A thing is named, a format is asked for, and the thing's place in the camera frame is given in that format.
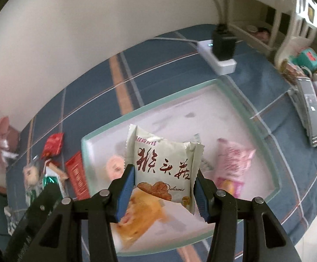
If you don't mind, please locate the pink purple snack packet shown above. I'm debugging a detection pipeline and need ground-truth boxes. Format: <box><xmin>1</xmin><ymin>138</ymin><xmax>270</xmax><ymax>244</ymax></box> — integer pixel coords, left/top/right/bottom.
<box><xmin>212</xmin><ymin>138</ymin><xmax>256</xmax><ymax>198</ymax></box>

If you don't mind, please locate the yellow soft bread packet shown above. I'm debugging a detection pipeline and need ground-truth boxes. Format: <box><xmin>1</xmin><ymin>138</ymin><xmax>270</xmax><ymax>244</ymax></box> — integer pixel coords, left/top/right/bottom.
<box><xmin>115</xmin><ymin>189</ymin><xmax>173</xmax><ymax>249</ymax></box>

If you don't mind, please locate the white mushroom biscuit packet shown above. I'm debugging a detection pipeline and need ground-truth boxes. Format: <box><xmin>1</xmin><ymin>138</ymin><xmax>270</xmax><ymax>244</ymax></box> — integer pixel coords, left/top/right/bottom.
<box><xmin>125</xmin><ymin>124</ymin><xmax>204</xmax><ymax>214</ymax></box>

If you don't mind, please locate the green white cracker packet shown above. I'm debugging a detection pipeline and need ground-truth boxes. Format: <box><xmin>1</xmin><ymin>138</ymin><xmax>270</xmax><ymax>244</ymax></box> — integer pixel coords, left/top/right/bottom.
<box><xmin>42</xmin><ymin>166</ymin><xmax>67</xmax><ymax>198</ymax></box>

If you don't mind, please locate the orange bread snack packet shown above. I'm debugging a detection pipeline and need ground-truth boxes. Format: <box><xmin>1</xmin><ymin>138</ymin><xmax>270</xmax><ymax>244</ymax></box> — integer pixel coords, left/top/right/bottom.
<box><xmin>44</xmin><ymin>159</ymin><xmax>68</xmax><ymax>181</ymax></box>

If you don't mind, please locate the clear bun package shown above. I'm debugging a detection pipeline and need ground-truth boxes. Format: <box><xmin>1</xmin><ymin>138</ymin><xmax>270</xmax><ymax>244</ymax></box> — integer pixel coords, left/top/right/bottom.
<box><xmin>23</xmin><ymin>155</ymin><xmax>43</xmax><ymax>207</ymax></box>

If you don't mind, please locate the red gold flat packet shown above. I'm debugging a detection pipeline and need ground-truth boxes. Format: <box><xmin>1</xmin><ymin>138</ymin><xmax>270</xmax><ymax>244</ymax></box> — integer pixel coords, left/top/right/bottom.
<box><xmin>65</xmin><ymin>151</ymin><xmax>90</xmax><ymax>200</ymax></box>

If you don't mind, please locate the blue white tissue pack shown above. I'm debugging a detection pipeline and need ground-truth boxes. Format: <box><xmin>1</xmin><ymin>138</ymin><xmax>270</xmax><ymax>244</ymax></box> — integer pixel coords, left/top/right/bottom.
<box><xmin>4</xmin><ymin>206</ymin><xmax>26</xmax><ymax>236</ymax></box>

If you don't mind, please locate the red crinkled snack packet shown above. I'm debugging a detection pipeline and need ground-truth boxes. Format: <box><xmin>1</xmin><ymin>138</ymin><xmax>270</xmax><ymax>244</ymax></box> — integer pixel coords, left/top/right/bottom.
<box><xmin>41</xmin><ymin>133</ymin><xmax>64</xmax><ymax>159</ymax></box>

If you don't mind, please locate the round peach pastry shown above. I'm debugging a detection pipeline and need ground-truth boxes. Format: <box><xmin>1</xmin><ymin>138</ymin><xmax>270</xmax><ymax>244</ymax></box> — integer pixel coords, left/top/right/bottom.
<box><xmin>105</xmin><ymin>155</ymin><xmax>125</xmax><ymax>181</ymax></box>

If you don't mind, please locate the white tray green rim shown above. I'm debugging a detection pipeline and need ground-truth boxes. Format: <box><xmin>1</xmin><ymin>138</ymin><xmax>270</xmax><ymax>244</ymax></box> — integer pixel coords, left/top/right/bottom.
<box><xmin>81</xmin><ymin>79</ymin><xmax>281</xmax><ymax>257</ymax></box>

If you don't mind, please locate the grey remote control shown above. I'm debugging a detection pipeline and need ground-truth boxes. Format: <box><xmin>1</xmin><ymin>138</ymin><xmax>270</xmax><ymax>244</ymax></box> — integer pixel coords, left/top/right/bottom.
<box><xmin>297</xmin><ymin>77</ymin><xmax>317</xmax><ymax>147</ymax></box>

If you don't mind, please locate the blue plaid tablecloth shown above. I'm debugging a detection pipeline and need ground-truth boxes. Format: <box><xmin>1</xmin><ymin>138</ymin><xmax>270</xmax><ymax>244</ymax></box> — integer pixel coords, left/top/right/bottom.
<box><xmin>5</xmin><ymin>24</ymin><xmax>317</xmax><ymax>262</ymax></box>

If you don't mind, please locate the white power strip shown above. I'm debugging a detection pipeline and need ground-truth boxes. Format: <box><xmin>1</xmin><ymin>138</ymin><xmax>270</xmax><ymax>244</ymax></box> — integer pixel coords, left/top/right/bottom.
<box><xmin>196</xmin><ymin>39</ymin><xmax>237</xmax><ymax>76</ymax></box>

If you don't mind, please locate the black power adapter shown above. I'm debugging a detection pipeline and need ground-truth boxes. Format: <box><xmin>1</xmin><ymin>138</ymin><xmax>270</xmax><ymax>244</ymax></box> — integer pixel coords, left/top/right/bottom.
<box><xmin>212</xmin><ymin>24</ymin><xmax>237</xmax><ymax>61</ymax></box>

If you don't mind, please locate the white chair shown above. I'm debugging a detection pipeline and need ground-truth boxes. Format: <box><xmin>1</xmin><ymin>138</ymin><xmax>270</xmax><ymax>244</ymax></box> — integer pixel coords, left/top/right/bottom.
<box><xmin>272</xmin><ymin>0</ymin><xmax>317</xmax><ymax>68</ymax></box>

